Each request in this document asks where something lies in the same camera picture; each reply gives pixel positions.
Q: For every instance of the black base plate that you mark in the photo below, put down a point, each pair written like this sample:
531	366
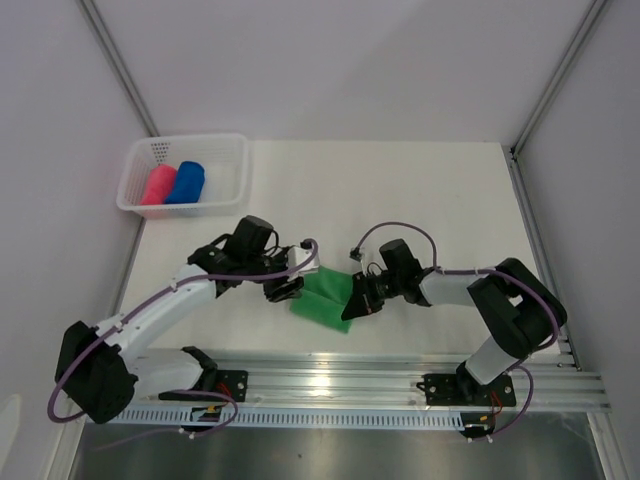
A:
448	389
232	383

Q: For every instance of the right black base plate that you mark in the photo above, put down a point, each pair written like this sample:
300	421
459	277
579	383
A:
448	389

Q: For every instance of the white slotted cable duct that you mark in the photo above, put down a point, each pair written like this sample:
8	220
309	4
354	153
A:
246	416

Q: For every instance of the aluminium mounting rail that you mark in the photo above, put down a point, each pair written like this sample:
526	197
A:
387	381

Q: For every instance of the white perforated plastic basket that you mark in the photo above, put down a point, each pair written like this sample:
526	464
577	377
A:
225	158

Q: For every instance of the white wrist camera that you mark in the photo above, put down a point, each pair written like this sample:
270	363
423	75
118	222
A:
357	254
303	259

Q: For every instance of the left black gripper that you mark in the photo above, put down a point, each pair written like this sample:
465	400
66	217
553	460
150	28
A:
283	289

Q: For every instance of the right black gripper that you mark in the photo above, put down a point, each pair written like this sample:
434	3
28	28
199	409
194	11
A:
362	301

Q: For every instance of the red towel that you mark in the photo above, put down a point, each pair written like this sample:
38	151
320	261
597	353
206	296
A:
159	185

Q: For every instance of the blue towel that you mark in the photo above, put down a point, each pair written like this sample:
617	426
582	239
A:
188	184

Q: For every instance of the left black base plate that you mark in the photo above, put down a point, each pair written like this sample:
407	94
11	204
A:
232	383

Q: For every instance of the right aluminium frame post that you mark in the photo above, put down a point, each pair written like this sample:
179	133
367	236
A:
571	53

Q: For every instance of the aluminium frame post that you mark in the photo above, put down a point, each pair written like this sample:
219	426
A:
118	65
571	53

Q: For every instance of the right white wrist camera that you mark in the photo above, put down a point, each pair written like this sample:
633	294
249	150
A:
357	254

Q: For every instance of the left aluminium frame post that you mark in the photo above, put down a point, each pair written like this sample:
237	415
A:
118	65

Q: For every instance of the green towel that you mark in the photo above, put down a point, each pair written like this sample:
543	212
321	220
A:
323	298

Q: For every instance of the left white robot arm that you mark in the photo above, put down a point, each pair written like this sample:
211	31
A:
103	368

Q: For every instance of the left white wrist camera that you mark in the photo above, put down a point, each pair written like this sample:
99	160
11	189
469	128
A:
303	259

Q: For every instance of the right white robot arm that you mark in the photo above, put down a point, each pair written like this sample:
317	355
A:
520	313

